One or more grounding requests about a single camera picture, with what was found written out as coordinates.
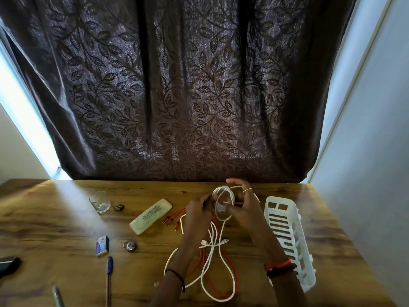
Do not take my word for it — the person's right hand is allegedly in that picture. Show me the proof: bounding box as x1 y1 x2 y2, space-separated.
225 178 275 250

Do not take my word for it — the person's left hand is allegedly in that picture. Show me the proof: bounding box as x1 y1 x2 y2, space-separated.
180 193 218 250

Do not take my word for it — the white cable with white plugs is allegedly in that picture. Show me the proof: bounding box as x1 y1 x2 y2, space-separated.
179 214 230 250

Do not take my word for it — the red multi-head cable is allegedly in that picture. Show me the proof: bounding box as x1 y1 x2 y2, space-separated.
154 206 239 299

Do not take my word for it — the thin white cable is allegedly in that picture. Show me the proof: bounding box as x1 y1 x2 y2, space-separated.
212 185 243 223

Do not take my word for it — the white plastic slotted basket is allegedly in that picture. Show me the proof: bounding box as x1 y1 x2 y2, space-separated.
264 196 317 293

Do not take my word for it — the white cable with red plug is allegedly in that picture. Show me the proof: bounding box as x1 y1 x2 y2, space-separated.
163 220 239 301

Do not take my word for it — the black earbuds case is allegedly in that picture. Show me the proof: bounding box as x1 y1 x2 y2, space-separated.
0 256 22 279

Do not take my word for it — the person's left forearm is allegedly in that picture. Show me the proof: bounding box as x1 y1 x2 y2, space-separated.
150 247 200 307

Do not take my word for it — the pale green plastic case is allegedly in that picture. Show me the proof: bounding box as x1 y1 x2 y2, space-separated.
129 198 173 235

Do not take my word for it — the red wristband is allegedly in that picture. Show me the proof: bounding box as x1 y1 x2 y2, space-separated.
264 258 293 272

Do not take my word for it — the black thread wristband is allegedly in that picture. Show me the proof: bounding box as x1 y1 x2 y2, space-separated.
164 268 186 293

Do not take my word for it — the white and blue eraser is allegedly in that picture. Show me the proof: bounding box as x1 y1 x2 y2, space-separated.
96 235 110 256

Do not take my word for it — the clear drinking glass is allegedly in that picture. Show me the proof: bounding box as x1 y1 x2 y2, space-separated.
89 191 112 215

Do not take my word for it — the blue capped clear pen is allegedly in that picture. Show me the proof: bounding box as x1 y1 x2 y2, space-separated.
106 256 114 307

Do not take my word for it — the brown leaf-patterned curtain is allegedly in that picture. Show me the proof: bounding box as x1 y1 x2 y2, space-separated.
0 0 358 183

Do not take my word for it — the light blue pen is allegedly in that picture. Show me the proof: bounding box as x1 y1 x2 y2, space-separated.
52 286 64 307

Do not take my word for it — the black beaded bracelet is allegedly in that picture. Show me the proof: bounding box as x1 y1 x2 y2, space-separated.
265 264 297 278

